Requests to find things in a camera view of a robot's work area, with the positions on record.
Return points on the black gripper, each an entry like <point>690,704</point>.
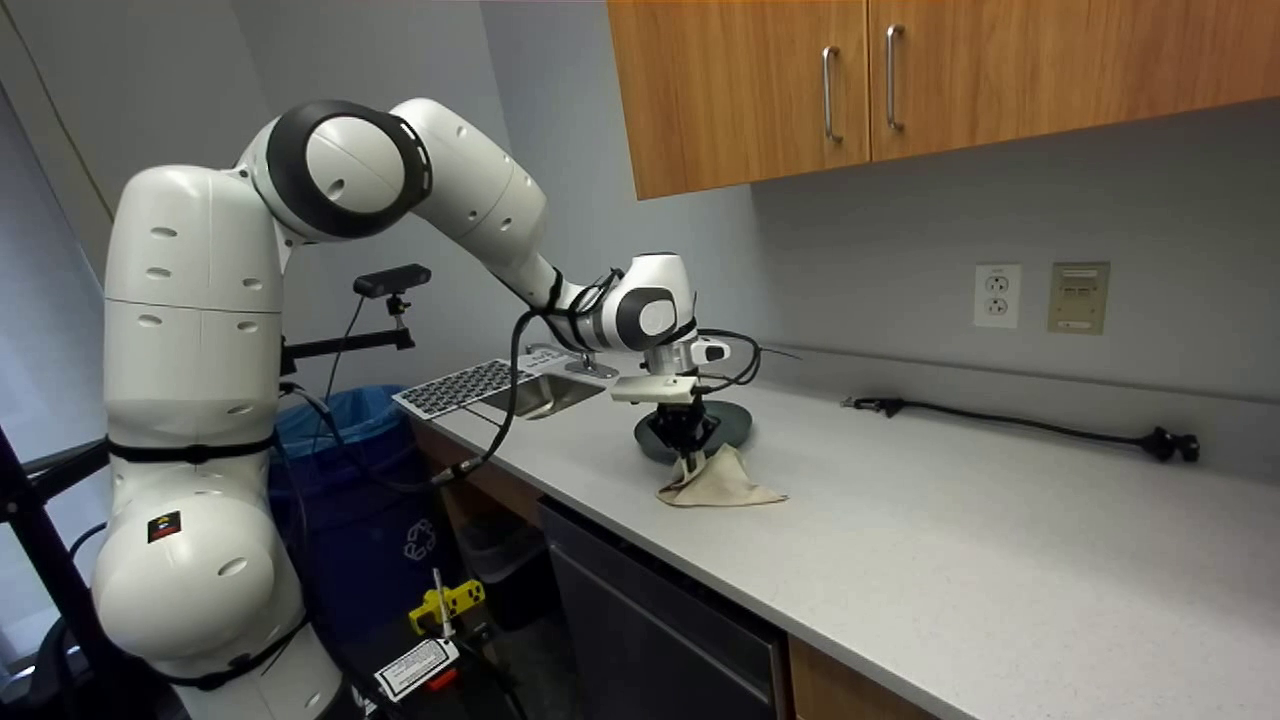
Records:
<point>677,424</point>

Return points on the beige cloth towel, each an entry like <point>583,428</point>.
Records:
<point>725,484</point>

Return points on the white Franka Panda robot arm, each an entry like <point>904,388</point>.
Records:
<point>202,402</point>

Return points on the dark green round plate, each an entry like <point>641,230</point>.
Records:
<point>729,424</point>

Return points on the black dishwasher front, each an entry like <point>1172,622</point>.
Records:
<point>654,625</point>

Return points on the wooden base cabinet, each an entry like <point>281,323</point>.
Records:
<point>841,691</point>

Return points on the yellow clamp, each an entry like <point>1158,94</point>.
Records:
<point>446,607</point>

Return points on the blue recycling bin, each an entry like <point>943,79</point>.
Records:
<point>362,522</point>

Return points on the white labelled box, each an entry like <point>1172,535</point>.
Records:
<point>416,669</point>

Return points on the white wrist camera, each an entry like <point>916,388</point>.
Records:
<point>654,388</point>

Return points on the black stereo camera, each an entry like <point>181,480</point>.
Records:
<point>391,281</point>

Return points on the white wall outlet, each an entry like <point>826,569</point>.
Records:
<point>996,292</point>

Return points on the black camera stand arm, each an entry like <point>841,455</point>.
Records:
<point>345,347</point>

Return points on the beige wall plate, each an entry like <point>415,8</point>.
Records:
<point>1077,296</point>

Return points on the wooden wall cabinet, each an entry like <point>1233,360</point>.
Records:
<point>962,67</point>

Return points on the black metal frame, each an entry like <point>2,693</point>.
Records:
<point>53,585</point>

